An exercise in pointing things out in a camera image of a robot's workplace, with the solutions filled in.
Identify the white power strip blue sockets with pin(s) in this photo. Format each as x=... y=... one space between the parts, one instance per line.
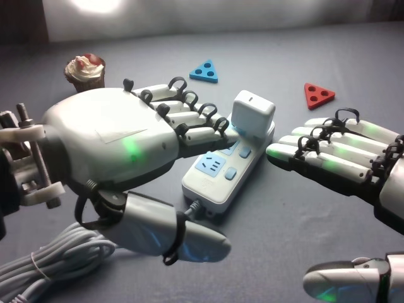
x=208 y=186

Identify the red triangle block three holes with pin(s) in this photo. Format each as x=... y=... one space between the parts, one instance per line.
x=315 y=99

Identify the grey table cloth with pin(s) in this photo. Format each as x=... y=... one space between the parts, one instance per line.
x=284 y=221

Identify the blue triangle block three holes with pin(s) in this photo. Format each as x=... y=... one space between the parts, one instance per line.
x=203 y=75

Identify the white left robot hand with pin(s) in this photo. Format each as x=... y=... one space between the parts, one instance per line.
x=104 y=132

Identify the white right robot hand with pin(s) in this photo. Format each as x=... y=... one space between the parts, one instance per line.
x=341 y=148

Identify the white cube power adapter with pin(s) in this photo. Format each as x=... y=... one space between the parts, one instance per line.
x=252 y=110

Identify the toy cupcake white frosting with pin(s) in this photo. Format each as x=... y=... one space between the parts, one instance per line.
x=83 y=71

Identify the dark brown panel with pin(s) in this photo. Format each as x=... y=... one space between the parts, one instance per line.
x=22 y=19

